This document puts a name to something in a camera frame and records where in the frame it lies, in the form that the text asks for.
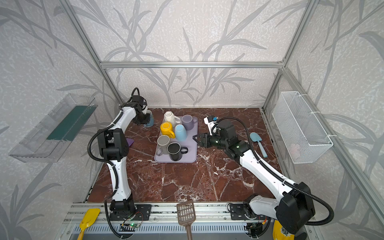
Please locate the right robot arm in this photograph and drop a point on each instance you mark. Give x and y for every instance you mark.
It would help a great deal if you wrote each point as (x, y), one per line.
(293, 205)

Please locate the light blue spatula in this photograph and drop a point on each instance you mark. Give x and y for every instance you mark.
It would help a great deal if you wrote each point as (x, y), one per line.
(257, 138)

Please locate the brown slotted spatula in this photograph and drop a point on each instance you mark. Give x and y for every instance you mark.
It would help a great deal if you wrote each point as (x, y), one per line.
(186, 216)

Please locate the light blue mug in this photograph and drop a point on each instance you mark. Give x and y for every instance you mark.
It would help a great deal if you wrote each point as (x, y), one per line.
(180, 133)

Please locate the teal patterned mug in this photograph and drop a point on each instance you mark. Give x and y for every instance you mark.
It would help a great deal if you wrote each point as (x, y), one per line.
(150, 122)

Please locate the purple spatula pink handle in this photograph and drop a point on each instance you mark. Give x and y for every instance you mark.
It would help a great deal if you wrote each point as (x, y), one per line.
(130, 141)

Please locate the white faceted mug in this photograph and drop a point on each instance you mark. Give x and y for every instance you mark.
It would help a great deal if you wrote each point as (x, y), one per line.
(170, 117)

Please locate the black mug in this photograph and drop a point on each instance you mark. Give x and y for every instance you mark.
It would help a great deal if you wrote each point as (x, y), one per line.
(176, 151)

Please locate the purple mug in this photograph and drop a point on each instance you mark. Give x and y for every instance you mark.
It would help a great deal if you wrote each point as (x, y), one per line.
(188, 122)

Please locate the lavender tray mat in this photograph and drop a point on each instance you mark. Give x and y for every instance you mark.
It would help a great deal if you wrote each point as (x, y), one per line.
(190, 156)

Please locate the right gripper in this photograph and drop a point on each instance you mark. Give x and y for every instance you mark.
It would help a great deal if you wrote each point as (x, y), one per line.
(204, 140)

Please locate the grey mug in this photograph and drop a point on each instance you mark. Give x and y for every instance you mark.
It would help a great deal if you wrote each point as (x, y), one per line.
(163, 141)

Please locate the clear plastic shelf bin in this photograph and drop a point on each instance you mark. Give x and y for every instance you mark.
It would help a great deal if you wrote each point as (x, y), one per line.
(48, 141)

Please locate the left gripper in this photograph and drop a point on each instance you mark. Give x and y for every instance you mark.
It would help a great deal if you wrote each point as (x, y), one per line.
(144, 118)

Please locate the yellow mug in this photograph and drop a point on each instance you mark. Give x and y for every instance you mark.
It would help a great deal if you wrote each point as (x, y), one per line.
(167, 130)

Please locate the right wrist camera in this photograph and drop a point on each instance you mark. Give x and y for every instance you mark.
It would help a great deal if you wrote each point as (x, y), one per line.
(210, 121)

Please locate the yellow work glove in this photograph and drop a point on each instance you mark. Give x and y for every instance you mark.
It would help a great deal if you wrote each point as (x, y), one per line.
(280, 233)

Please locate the white wire basket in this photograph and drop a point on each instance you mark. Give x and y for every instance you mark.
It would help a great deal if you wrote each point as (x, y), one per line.
(303, 135)

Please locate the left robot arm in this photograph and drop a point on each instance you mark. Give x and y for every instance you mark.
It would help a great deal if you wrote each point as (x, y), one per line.
(109, 145)

